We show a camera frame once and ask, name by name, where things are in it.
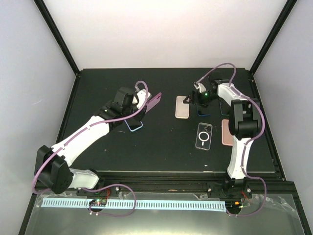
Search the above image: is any phone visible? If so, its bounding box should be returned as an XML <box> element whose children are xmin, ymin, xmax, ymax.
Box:
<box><xmin>124</xmin><ymin>119</ymin><xmax>143</xmax><ymax>132</ymax></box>
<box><xmin>195</xmin><ymin>122</ymin><xmax>213</xmax><ymax>151</ymax></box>
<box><xmin>175</xmin><ymin>96</ymin><xmax>189</xmax><ymax>119</ymax></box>

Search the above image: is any blue smartphone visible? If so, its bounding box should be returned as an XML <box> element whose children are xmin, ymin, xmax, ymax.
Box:
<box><xmin>196</xmin><ymin>106</ymin><xmax>211</xmax><ymax>117</ymax></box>

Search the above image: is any magenta smartphone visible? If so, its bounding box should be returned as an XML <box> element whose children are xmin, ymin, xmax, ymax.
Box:
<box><xmin>145</xmin><ymin>92</ymin><xmax>162</xmax><ymax>113</ymax></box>

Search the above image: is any black smartphone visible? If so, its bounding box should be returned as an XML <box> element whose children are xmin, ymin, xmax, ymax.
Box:
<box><xmin>219</xmin><ymin>99</ymin><xmax>230</xmax><ymax>116</ymax></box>

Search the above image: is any pink phone case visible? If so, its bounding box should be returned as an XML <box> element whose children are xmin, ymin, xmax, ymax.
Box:
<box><xmin>222</xmin><ymin>119</ymin><xmax>233</xmax><ymax>146</ymax></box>

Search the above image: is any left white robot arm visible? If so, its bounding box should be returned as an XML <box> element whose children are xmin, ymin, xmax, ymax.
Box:
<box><xmin>31</xmin><ymin>81</ymin><xmax>151</xmax><ymax>195</ymax></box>

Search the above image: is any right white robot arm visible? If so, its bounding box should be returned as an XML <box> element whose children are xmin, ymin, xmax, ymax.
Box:
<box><xmin>177</xmin><ymin>74</ymin><xmax>265</xmax><ymax>197</ymax></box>

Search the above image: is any left controller board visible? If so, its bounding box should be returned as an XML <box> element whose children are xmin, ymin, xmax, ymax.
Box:
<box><xmin>89</xmin><ymin>199</ymin><xmax>107</xmax><ymax>207</ymax></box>

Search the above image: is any controller board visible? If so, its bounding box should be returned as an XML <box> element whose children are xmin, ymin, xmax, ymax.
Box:
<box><xmin>225</xmin><ymin>201</ymin><xmax>246</xmax><ymax>210</ymax></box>
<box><xmin>89</xmin><ymin>199</ymin><xmax>107</xmax><ymax>207</ymax></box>

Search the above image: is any right controller board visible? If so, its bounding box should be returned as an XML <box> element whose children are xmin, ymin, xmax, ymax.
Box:
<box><xmin>225</xmin><ymin>201</ymin><xmax>246</xmax><ymax>210</ymax></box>

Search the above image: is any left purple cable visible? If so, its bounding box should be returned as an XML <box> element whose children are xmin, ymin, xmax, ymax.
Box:
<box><xmin>31</xmin><ymin>80</ymin><xmax>149</xmax><ymax>218</ymax></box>

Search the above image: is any purple cable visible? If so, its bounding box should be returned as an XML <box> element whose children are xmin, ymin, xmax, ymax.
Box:
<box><xmin>31</xmin><ymin>80</ymin><xmax>149</xmax><ymax>218</ymax></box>
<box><xmin>195</xmin><ymin>62</ymin><xmax>268</xmax><ymax>218</ymax></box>

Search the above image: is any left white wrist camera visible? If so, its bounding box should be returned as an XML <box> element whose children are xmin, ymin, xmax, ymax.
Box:
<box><xmin>132</xmin><ymin>89</ymin><xmax>151</xmax><ymax>109</ymax></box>

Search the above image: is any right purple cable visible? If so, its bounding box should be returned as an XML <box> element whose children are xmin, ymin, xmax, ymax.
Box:
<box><xmin>195</xmin><ymin>62</ymin><xmax>268</xmax><ymax>218</ymax></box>

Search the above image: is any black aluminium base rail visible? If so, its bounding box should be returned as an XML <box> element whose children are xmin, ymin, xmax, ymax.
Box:
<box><xmin>46</xmin><ymin>171</ymin><xmax>260</xmax><ymax>196</ymax></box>

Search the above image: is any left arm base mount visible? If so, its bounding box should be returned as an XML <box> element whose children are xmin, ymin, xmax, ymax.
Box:
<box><xmin>76</xmin><ymin>184</ymin><xmax>120</xmax><ymax>197</ymax></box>

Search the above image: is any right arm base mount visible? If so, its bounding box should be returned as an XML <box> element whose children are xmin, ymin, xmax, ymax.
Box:
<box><xmin>207</xmin><ymin>179</ymin><xmax>252</xmax><ymax>200</ymax></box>

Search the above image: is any light blue slotted cable duct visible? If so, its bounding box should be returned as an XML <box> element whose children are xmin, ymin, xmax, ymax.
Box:
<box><xmin>41</xmin><ymin>198</ymin><xmax>226</xmax><ymax>212</ymax></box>

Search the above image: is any right black frame post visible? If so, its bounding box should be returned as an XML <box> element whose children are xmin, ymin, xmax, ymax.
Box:
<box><xmin>249</xmin><ymin>0</ymin><xmax>297</xmax><ymax>75</ymax></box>

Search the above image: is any black frame post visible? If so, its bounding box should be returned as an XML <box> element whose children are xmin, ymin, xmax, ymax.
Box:
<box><xmin>249</xmin><ymin>0</ymin><xmax>297</xmax><ymax>75</ymax></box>
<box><xmin>34</xmin><ymin>0</ymin><xmax>80</xmax><ymax>76</ymax></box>

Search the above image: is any left black frame post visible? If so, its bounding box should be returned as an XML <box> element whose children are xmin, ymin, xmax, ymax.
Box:
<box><xmin>34</xmin><ymin>0</ymin><xmax>80</xmax><ymax>76</ymax></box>

